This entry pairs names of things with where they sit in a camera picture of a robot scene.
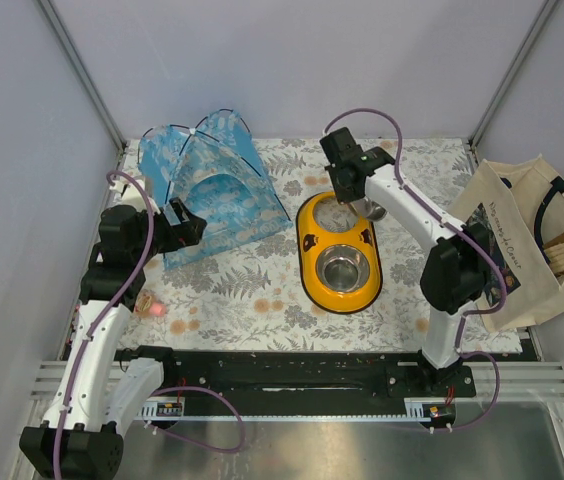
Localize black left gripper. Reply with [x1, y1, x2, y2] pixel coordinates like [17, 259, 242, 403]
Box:
[132, 197, 206, 264]

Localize steel pet bowl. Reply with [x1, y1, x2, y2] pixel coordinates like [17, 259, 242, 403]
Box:
[315, 244, 370, 293]
[351, 197, 387, 222]

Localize blue snowman pet tent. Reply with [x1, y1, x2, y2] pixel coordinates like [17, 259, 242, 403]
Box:
[137, 109, 291, 270]

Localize blue snowman tent mat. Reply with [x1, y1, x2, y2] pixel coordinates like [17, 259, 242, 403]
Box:
[184, 174, 290, 257]

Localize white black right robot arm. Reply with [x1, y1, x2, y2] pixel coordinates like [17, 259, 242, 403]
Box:
[320, 128, 499, 396]

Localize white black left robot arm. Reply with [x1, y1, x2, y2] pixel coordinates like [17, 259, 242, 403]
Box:
[19, 199, 207, 479]

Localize pink pet toy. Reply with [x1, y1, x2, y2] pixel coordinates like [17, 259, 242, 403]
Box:
[134, 291, 167, 318]

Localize floral white tablecloth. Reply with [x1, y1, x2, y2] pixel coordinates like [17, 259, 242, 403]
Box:
[117, 138, 472, 352]

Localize beige canvas tote bag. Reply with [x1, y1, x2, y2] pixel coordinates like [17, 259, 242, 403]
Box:
[449, 157, 564, 332]

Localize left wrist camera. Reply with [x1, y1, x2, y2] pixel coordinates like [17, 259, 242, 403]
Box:
[111, 177, 155, 211]

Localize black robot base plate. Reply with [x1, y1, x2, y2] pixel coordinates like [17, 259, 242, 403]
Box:
[114, 346, 476, 404]

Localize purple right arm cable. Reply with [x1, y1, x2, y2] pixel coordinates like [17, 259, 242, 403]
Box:
[321, 107, 509, 436]

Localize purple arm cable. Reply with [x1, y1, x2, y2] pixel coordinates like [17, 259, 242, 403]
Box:
[51, 170, 246, 480]
[321, 107, 509, 436]

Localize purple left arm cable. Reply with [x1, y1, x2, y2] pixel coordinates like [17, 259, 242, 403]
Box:
[51, 170, 246, 480]

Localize white slotted cable duct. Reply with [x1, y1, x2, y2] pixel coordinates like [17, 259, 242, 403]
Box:
[136, 390, 430, 422]

